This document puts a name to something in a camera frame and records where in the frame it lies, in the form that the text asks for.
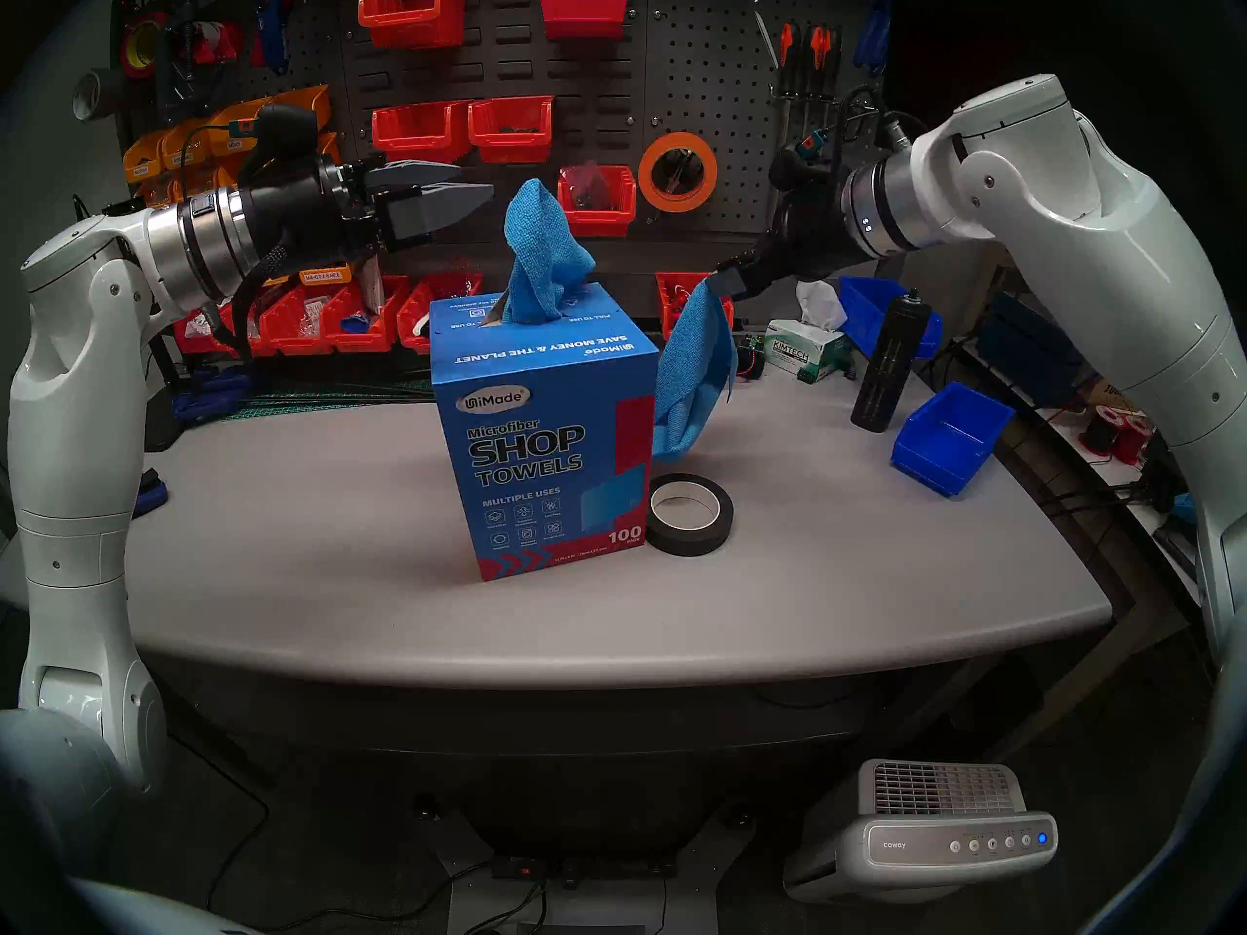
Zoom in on Kimtech tissue box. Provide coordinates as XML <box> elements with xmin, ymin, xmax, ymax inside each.
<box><xmin>763</xmin><ymin>276</ymin><xmax>858</xmax><ymax>385</ymax></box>

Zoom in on red plastic parts bin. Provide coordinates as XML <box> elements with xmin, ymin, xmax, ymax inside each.
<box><xmin>321</xmin><ymin>276</ymin><xmax>412</xmax><ymax>353</ymax></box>
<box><xmin>397</xmin><ymin>273</ymin><xmax>485</xmax><ymax>355</ymax></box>
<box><xmin>255</xmin><ymin>282</ymin><xmax>342</xmax><ymax>356</ymax></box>
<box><xmin>173</xmin><ymin>305</ymin><xmax>245</xmax><ymax>357</ymax></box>

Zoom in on blue hanging clamp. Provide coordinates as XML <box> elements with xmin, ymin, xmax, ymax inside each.
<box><xmin>255</xmin><ymin>0</ymin><xmax>293</xmax><ymax>77</ymax></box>

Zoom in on black pegboard panel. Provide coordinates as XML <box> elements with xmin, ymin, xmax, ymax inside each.
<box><xmin>112</xmin><ymin>0</ymin><xmax>917</xmax><ymax>252</ymax></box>

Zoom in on black cylindrical bottle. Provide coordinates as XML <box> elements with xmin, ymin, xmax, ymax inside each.
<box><xmin>850</xmin><ymin>290</ymin><xmax>933</xmax><ymax>433</ymax></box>

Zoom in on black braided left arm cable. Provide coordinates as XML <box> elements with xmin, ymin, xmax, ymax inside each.
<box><xmin>203</xmin><ymin>242</ymin><xmax>293</xmax><ymax>361</ymax></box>

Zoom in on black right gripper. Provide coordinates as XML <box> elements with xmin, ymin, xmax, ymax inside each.
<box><xmin>706</xmin><ymin>176</ymin><xmax>860</xmax><ymax>303</ymax></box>

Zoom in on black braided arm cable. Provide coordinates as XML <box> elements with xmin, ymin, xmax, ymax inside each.
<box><xmin>840</xmin><ymin>84</ymin><xmax>928</xmax><ymax>153</ymax></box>
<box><xmin>203</xmin><ymin>242</ymin><xmax>293</xmax><ymax>361</ymax></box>

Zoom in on orange black handle screwdriver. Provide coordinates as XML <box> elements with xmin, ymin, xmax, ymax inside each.
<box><xmin>794</xmin><ymin>25</ymin><xmax>834</xmax><ymax>135</ymax></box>
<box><xmin>765</xmin><ymin>22</ymin><xmax>800</xmax><ymax>165</ymax></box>

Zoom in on green cutting mat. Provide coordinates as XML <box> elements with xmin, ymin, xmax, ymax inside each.
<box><xmin>224</xmin><ymin>378</ymin><xmax>435</xmax><ymax>420</ymax></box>

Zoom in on red yellow tape roll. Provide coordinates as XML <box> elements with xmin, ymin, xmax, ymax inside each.
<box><xmin>120</xmin><ymin>10</ymin><xmax>174</xmax><ymax>79</ymax></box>

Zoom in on red wire spool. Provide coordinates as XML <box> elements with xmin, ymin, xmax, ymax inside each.
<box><xmin>1109</xmin><ymin>407</ymin><xmax>1155</xmax><ymax>467</ymax></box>

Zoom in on red bin with red markers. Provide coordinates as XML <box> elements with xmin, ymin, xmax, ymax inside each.
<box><xmin>655</xmin><ymin>271</ymin><xmax>737</xmax><ymax>351</ymax></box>

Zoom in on grey duct tape roll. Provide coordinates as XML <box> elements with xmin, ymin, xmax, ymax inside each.
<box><xmin>73</xmin><ymin>66</ymin><xmax>120</xmax><ymax>121</ymax></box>

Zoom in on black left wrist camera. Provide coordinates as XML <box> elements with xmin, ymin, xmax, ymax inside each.
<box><xmin>239</xmin><ymin>103</ymin><xmax>322</xmax><ymax>182</ymax></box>

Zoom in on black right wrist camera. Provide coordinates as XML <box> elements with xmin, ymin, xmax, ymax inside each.
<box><xmin>768</xmin><ymin>128</ymin><xmax>841</xmax><ymax>192</ymax></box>

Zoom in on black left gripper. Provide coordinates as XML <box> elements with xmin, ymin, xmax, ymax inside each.
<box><xmin>239</xmin><ymin>156</ymin><xmax>497</xmax><ymax>264</ymax></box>

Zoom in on blue plastic storage bin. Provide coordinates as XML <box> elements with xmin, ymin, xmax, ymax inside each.
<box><xmin>838</xmin><ymin>276</ymin><xmax>946</xmax><ymax>361</ymax></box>

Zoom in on red plastic storage bin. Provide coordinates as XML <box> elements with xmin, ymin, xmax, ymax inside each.
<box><xmin>357</xmin><ymin>0</ymin><xmax>469</xmax><ymax>50</ymax></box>
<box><xmin>468</xmin><ymin>95</ymin><xmax>554</xmax><ymax>165</ymax></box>
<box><xmin>540</xmin><ymin>0</ymin><xmax>629</xmax><ymax>43</ymax></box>
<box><xmin>371</xmin><ymin>100</ymin><xmax>473</xmax><ymax>169</ymax></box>
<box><xmin>557</xmin><ymin>164</ymin><xmax>638</xmax><ymax>239</ymax></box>

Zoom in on orange tape roll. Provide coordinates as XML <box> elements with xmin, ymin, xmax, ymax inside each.
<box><xmin>638</xmin><ymin>131</ymin><xmax>720</xmax><ymax>213</ymax></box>

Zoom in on black wire spool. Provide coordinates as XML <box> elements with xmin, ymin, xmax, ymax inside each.
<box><xmin>1079</xmin><ymin>403</ymin><xmax>1123</xmax><ymax>457</ymax></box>

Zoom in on black tape roll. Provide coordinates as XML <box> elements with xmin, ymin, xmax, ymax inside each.
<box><xmin>645</xmin><ymin>473</ymin><xmax>736</xmax><ymax>558</ymax></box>

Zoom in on white air purifier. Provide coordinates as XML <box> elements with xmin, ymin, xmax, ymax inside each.
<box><xmin>782</xmin><ymin>759</ymin><xmax>1060</xmax><ymax>905</ymax></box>

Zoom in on blue handled pliers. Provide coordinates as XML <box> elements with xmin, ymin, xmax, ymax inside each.
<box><xmin>855</xmin><ymin>0</ymin><xmax>895</xmax><ymax>79</ymax></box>

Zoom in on dark blue storage bin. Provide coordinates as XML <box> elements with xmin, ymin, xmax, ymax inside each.
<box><xmin>977</xmin><ymin>295</ymin><xmax>1087</xmax><ymax>408</ymax></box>

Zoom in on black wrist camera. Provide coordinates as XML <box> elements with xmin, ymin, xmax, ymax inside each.
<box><xmin>239</xmin><ymin>103</ymin><xmax>322</xmax><ymax>182</ymax></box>
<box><xmin>768</xmin><ymin>128</ymin><xmax>841</xmax><ymax>192</ymax></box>

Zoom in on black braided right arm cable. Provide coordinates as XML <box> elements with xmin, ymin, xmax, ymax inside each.
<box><xmin>840</xmin><ymin>84</ymin><xmax>928</xmax><ymax>153</ymax></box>

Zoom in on bright blue plastic bin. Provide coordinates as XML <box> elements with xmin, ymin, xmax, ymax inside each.
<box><xmin>890</xmin><ymin>381</ymin><xmax>1017</xmax><ymax>499</ymax></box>

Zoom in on blue shop towels box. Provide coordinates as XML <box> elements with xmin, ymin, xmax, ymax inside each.
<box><xmin>429</xmin><ymin>282</ymin><xmax>660</xmax><ymax>581</ymax></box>

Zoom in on blue microfiber shop towel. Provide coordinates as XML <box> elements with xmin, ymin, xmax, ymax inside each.
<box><xmin>504</xmin><ymin>178</ymin><xmax>597</xmax><ymax>325</ymax></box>
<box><xmin>651</xmin><ymin>279</ymin><xmax>738</xmax><ymax>462</ymax></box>

